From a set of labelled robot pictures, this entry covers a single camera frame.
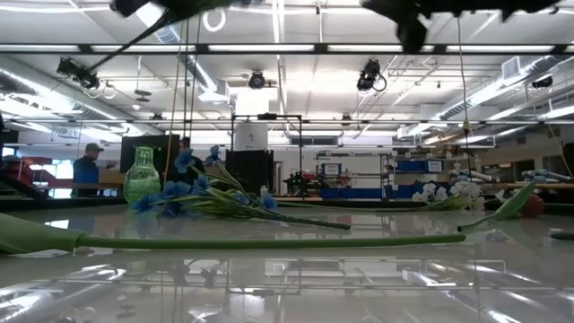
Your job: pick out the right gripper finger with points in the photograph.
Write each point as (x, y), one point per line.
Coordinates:
(411, 36)

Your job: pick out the white artificial flower bunch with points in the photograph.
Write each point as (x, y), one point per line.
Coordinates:
(466, 190)

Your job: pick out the red artificial tulip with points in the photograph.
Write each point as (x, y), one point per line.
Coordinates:
(511, 208)

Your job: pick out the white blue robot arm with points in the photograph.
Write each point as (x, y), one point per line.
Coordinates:
(545, 176)
(468, 176)

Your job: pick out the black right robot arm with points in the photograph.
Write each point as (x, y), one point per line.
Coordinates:
(493, 3)

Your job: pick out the black background robot arm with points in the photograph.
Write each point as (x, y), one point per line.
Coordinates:
(296, 181)

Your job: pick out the green glass vase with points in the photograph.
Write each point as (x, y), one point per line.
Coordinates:
(141, 179)

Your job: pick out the black overhead beam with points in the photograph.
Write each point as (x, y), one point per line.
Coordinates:
(320, 48)

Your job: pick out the black ceiling lamp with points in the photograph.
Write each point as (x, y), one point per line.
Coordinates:
(542, 82)

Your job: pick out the white round tank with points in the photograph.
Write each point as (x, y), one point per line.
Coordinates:
(251, 137)

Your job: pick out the black monitor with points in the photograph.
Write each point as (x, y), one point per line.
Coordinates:
(167, 148)

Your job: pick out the white sign board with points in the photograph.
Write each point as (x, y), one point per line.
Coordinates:
(332, 169)

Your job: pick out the blue storage bin row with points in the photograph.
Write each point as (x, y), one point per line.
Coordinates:
(359, 193)

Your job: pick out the black partition panel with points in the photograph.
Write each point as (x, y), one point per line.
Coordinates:
(249, 172)

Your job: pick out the cardboard box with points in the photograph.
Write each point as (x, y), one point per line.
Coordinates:
(110, 177)

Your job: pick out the wooden workbench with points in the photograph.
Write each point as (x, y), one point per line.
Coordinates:
(551, 185)

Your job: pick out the red metal stairs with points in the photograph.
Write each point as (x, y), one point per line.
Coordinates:
(60, 182)

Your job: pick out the black ceiling camera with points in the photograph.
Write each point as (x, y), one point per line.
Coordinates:
(257, 81)
(85, 80)
(368, 74)

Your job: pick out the silver air duct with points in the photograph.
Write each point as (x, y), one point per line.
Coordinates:
(493, 87)
(27, 76)

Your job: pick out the black metal station frame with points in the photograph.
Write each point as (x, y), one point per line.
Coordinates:
(266, 116)

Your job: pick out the black aluminium table frame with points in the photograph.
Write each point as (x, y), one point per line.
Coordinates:
(80, 204)

